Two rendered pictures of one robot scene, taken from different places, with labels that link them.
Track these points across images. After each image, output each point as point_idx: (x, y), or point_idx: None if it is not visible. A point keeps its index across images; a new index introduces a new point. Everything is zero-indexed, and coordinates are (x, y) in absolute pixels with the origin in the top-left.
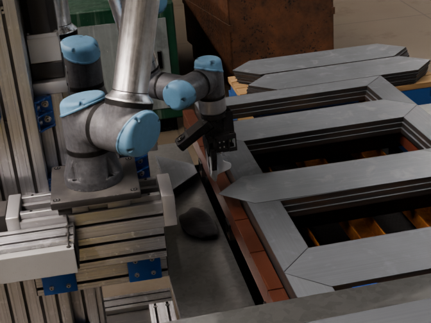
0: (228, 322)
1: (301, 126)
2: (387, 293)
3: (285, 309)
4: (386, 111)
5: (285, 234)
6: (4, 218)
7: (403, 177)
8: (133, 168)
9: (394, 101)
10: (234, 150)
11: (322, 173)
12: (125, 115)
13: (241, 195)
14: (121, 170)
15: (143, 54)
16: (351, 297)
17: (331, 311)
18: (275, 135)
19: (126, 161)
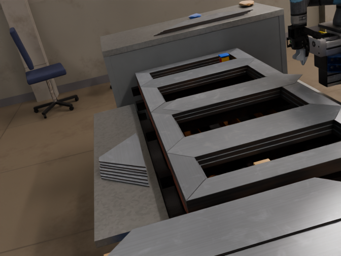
0: (259, 13)
1: (267, 120)
2: (217, 23)
3: (244, 17)
4: (195, 141)
5: (258, 66)
6: None
7: (199, 94)
8: (333, 27)
9: (184, 154)
10: (288, 46)
11: (245, 90)
12: None
13: (288, 75)
14: (333, 20)
15: None
16: (227, 21)
17: (232, 19)
18: (285, 110)
19: (340, 27)
